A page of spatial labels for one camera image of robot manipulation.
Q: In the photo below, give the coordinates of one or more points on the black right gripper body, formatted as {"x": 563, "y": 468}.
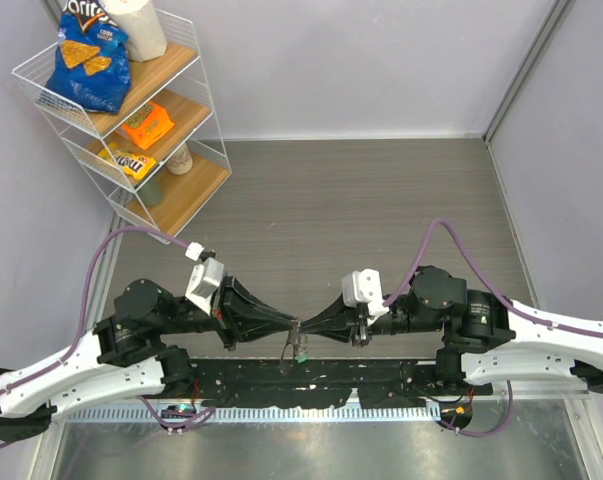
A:
{"x": 362, "y": 334}

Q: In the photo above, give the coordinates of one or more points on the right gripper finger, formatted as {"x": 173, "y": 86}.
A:
{"x": 332, "y": 332}
{"x": 337, "y": 316}

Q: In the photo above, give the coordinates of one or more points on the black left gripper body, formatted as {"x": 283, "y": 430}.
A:
{"x": 218, "y": 313}

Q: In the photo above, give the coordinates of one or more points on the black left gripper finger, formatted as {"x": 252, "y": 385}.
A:
{"x": 245, "y": 305}
{"x": 245, "y": 331}

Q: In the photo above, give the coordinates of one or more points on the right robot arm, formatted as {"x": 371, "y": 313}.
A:
{"x": 486, "y": 338}

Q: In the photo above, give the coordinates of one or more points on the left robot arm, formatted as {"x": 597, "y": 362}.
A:
{"x": 123, "y": 355}

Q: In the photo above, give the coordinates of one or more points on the beige paper cup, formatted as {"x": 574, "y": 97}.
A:
{"x": 180, "y": 162}

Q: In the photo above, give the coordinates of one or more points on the yellow M&Ms candy bag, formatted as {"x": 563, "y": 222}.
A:
{"x": 134, "y": 165}

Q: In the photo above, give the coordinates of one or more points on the orange Reeses candy bag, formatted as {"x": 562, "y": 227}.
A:
{"x": 147, "y": 125}

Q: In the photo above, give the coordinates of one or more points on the blue Doritos chip bag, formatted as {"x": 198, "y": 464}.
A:
{"x": 91, "y": 66}

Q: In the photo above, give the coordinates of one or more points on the paper towel roll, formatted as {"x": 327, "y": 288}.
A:
{"x": 139, "y": 20}

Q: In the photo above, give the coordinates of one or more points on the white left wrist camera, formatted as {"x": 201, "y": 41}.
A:
{"x": 205, "y": 278}

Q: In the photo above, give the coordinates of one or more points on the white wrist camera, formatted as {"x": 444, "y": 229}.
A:
{"x": 364, "y": 288}
{"x": 205, "y": 278}

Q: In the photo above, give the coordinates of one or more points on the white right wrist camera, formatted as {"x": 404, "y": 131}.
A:
{"x": 364, "y": 288}

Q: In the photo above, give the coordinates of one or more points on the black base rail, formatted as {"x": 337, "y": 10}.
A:
{"x": 318, "y": 384}

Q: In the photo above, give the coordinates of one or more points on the white slotted cable duct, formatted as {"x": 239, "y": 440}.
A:
{"x": 350, "y": 412}

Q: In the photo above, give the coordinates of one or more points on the white wire shelf rack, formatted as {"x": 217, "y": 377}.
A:
{"x": 162, "y": 156}

